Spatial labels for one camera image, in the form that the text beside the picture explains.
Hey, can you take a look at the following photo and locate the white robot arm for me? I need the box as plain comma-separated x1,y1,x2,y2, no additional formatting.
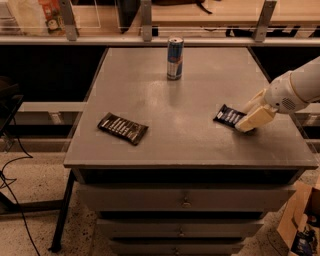
235,57,320,132

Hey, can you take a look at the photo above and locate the black floor cable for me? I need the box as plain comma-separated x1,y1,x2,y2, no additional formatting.
0,116,42,256

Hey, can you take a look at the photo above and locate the cardboard box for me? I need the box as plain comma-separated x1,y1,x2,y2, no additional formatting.
277,181,320,256

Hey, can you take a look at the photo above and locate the orange snack package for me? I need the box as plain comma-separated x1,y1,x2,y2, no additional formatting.
38,0,65,35

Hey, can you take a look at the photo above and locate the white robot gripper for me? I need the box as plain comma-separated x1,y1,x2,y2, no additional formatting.
235,71,309,132

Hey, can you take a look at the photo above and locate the middle grey drawer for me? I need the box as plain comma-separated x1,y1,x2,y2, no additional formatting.
97,219,264,238

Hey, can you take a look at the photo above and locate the dark brown rxbar bar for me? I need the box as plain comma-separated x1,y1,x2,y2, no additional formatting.
97,113,148,146

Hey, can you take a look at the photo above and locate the grey drawer cabinet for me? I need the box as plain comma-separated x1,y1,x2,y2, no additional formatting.
65,48,317,247

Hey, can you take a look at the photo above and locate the bottom grey drawer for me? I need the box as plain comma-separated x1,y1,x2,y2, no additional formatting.
110,239,244,256

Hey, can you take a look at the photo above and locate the grey drawer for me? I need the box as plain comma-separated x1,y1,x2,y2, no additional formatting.
110,239,244,256
79,184,295,212
97,219,264,238

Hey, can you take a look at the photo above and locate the blue rxbar blueberry bar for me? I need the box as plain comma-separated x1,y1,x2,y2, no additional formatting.
213,105,246,128

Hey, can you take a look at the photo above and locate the black table leg frame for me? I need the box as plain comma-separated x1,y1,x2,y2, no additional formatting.
0,171,76,253

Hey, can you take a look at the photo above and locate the clear acrylic divider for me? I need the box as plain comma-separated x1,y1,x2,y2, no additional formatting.
70,0,101,29

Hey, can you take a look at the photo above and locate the top grey drawer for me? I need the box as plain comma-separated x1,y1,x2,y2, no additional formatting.
79,184,295,212

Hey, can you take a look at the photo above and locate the blue silver redbull can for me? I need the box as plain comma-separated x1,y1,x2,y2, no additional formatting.
167,36,184,80

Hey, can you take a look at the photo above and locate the metal shelf rail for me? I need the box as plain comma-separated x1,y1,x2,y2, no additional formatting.
0,0,320,46

